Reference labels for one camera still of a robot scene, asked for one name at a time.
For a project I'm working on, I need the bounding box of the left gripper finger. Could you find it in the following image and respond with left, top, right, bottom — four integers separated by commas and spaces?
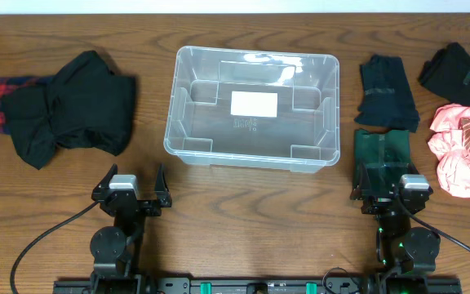
95, 163, 118, 192
154, 164, 170, 200

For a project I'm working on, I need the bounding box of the dark green garment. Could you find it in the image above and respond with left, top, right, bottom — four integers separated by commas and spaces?
352, 129, 411, 194

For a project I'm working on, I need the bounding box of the pink shirt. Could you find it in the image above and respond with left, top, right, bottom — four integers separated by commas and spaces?
428, 104, 470, 198

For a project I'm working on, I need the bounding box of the dark navy garment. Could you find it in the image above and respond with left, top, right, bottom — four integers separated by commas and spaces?
354, 55, 420, 133

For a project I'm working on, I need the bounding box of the black shirt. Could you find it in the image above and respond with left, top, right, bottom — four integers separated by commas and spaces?
2, 51, 137, 170

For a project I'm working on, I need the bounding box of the red navy plaid shirt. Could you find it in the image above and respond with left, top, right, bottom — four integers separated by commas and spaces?
0, 76, 53, 135

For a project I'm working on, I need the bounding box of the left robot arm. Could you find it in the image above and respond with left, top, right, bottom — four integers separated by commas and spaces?
88, 165, 172, 294

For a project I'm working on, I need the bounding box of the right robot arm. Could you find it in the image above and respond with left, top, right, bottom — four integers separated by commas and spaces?
350, 163, 441, 293

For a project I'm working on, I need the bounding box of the black folded garment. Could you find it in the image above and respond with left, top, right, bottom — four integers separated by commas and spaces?
418, 42, 470, 107

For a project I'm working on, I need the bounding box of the clear plastic storage bin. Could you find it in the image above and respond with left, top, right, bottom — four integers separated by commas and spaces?
163, 46, 341, 173

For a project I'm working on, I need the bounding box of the white label in bin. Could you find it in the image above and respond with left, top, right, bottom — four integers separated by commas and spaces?
230, 91, 278, 118

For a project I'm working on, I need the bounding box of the black mounting rail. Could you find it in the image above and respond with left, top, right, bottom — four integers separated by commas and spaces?
53, 277, 463, 294

